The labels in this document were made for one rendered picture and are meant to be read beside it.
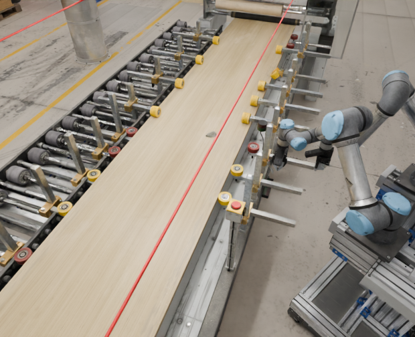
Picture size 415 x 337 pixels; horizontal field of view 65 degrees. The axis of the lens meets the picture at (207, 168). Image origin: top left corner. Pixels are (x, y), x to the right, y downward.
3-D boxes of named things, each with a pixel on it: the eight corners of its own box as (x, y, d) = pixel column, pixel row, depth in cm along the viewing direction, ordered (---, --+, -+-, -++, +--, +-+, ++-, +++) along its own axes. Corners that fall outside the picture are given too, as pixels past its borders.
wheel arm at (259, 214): (294, 224, 184) (296, 219, 181) (294, 229, 181) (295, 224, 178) (221, 204, 195) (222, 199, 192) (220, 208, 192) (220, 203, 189)
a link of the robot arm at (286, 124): (286, 128, 175) (278, 119, 180) (282, 143, 182) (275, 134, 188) (298, 124, 177) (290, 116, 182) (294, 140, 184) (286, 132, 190)
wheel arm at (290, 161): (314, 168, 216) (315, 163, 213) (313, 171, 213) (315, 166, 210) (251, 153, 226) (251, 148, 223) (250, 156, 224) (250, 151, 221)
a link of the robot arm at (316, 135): (382, 97, 138) (316, 124, 185) (361, 102, 135) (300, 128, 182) (389, 124, 137) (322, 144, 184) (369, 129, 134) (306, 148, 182)
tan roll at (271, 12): (328, 19, 368) (330, 8, 360) (326, 23, 360) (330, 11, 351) (209, 5, 404) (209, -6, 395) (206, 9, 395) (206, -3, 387)
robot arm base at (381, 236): (401, 233, 152) (411, 220, 145) (386, 251, 145) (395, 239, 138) (371, 214, 161) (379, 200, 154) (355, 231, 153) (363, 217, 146)
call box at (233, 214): (244, 212, 148) (245, 202, 142) (240, 225, 143) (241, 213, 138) (229, 208, 149) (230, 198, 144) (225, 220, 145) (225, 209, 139)
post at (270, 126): (264, 177, 232) (274, 123, 199) (263, 180, 230) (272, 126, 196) (259, 176, 233) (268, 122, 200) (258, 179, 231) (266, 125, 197)
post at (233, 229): (235, 264, 178) (241, 213, 147) (232, 272, 175) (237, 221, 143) (227, 261, 179) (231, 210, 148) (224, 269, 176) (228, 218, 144)
